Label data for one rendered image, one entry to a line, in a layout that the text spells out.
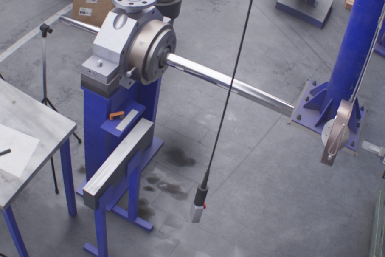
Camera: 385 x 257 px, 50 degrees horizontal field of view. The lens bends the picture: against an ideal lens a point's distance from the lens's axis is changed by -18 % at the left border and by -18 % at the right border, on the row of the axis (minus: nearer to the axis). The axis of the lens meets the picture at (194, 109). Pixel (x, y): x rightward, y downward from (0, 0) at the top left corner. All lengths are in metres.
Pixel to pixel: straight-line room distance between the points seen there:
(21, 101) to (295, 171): 2.24
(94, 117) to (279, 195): 1.56
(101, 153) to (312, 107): 2.17
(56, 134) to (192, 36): 2.72
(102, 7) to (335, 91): 2.48
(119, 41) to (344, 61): 2.11
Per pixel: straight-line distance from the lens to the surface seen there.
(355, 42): 3.86
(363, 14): 3.75
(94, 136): 2.85
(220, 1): 5.74
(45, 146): 2.45
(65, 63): 4.44
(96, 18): 4.93
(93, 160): 3.03
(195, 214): 2.09
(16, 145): 2.47
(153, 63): 2.58
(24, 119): 2.62
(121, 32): 2.56
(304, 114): 4.30
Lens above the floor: 2.65
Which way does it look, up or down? 41 degrees down
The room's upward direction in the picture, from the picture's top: 12 degrees clockwise
